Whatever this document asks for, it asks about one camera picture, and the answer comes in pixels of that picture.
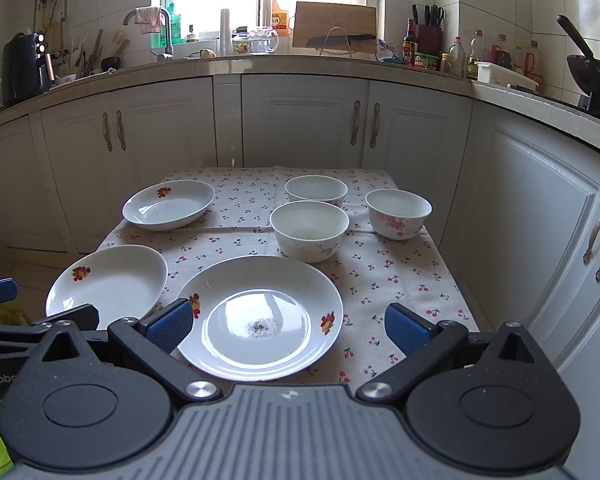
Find white floral bowl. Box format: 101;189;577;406
270;200;350;263

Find chrome kitchen faucet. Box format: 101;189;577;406
122;8;176;62

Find large white fruit-print plate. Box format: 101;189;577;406
178;256;343;382

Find knife block with knives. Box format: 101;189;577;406
412;4;444;56

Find white kitchen base cabinets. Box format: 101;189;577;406
0;74;600;479

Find black air fryer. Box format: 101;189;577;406
2;32;55;106

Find pink-flower white bowl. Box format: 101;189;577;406
365;188;432;240

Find cherry print tablecloth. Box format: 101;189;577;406
104;167;474;388

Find dark soy sauce bottle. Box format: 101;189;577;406
402;18;418;66

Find black wok pan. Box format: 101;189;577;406
556;14;600;119

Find clear glass mug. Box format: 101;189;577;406
248;26;279;54

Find wooden cutting board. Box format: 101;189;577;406
289;1;377;55

